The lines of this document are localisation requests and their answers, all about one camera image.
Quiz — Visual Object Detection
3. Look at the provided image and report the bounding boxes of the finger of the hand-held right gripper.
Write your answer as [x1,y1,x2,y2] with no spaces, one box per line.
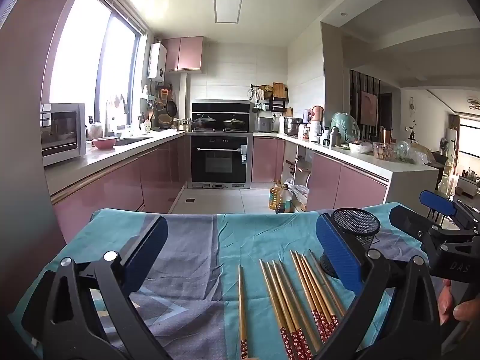
[419,190,480,229]
[389,205,451,244]

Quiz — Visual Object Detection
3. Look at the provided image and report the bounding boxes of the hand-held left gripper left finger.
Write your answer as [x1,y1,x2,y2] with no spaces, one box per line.
[20,215,173,360]

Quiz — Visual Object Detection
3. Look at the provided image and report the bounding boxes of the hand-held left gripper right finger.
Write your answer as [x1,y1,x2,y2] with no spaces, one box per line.
[311,213,441,360]

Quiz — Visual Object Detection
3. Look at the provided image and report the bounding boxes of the black mesh holder cup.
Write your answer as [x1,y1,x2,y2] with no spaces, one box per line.
[320,208,382,279]

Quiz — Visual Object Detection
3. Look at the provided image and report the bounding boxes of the bunch of wooden chopsticks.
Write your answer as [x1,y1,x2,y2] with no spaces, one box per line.
[238,249,347,360]

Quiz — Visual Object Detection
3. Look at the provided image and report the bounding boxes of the person's right hand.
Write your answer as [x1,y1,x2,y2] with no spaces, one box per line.
[438,279,480,326]

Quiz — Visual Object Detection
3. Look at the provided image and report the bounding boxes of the plastic bags of food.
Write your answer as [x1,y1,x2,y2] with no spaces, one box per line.
[394,140,432,165]

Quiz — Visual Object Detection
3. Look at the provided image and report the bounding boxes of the teal grey printed tablecloth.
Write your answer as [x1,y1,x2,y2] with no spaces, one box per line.
[7,202,451,360]

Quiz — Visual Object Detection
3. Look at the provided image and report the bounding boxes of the pink base cabinet run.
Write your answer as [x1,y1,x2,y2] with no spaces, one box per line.
[285,139,439,212]
[251,132,286,184]
[45,130,188,244]

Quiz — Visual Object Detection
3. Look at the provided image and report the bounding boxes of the clear plastic bag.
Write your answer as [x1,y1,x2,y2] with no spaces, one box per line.
[289,184,310,212]

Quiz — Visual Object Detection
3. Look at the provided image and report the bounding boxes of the dark cooking oil bottle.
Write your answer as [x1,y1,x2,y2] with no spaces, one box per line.
[275,184,294,214]

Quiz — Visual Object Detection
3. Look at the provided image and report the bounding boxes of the yellow cooking oil bottle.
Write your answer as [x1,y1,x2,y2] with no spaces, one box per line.
[268,181,283,211]

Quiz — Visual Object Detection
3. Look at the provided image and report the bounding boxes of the covered white bowl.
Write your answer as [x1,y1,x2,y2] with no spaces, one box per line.
[348,140,373,154]

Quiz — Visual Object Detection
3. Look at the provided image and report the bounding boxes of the black built-in oven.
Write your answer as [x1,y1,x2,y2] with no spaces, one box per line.
[190,134,253,189]

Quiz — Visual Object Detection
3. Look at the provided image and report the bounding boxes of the steel stock pot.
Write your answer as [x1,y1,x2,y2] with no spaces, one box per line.
[284,117,304,136]

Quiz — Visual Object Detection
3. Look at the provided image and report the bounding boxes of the steel sink faucet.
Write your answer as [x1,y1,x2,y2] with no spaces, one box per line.
[105,99,130,138]

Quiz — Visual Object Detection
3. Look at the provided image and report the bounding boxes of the black wok with lid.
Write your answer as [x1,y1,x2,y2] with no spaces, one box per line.
[192,114,217,131]

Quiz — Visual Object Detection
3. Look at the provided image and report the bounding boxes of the white countertop oven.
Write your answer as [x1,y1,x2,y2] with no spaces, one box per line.
[40,103,88,167]

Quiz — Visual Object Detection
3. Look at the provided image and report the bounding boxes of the black range hood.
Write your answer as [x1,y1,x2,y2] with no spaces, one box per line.
[191,100,254,115]

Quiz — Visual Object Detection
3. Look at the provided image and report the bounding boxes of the white water heater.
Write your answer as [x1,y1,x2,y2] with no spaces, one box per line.
[147,42,167,80]

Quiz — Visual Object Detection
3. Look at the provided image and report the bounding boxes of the kitchen window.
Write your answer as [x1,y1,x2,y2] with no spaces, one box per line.
[47,0,149,136]

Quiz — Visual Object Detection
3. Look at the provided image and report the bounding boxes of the ceiling light panel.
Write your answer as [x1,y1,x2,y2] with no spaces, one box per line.
[214,0,244,23]

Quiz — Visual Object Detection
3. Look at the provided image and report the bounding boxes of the glass wire basket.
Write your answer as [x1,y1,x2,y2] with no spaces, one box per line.
[373,142,394,162]

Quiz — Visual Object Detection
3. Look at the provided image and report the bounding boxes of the framed wall picture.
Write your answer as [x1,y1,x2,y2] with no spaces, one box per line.
[361,91,379,126]

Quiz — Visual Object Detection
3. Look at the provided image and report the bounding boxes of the black wall rack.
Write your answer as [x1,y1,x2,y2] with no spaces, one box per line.
[250,82,289,112]

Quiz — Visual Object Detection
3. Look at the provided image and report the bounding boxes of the pink wall cabinet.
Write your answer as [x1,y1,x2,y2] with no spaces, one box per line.
[161,36,204,73]

